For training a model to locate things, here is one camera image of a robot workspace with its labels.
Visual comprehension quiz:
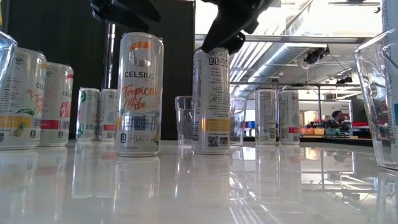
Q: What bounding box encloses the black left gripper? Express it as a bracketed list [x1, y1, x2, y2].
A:
[89, 0, 162, 32]

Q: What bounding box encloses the white Celsius can yellow band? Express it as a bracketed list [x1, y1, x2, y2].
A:
[0, 47, 48, 151]
[191, 46, 231, 156]
[114, 32, 165, 157]

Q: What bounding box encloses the white Celsius soda can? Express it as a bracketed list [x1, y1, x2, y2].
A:
[254, 89, 277, 146]

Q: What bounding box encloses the white Celsius can red band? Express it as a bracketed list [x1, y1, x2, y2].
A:
[277, 89, 301, 146]
[75, 87, 101, 142]
[37, 62, 75, 147]
[98, 88, 119, 142]

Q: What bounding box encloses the clear plastic bin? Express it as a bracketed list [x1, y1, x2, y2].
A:
[353, 27, 398, 171]
[0, 30, 19, 94]
[174, 95, 249, 147]

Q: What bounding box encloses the metal backdrop pole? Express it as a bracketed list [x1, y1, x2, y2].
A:
[101, 21, 116, 91]

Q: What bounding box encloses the black backdrop panel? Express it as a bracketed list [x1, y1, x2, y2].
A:
[6, 0, 108, 141]
[108, 0, 196, 141]

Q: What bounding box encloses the person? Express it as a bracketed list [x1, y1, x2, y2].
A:
[323, 110, 351, 129]

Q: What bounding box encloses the dark monitor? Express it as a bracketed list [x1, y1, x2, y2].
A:
[352, 98, 369, 123]

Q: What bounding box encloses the grey workbench wooden top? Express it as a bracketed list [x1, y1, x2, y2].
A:
[300, 134, 360, 140]

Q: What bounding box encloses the silver ventilation duct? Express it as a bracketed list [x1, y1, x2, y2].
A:
[231, 42, 329, 99]

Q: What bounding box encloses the grey overhead frame bar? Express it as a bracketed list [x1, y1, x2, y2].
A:
[195, 34, 383, 44]

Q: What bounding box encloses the black hanging camera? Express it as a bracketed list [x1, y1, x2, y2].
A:
[336, 75, 354, 85]
[303, 45, 331, 65]

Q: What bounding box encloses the grey metal frame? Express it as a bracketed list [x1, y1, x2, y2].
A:
[231, 81, 363, 138]

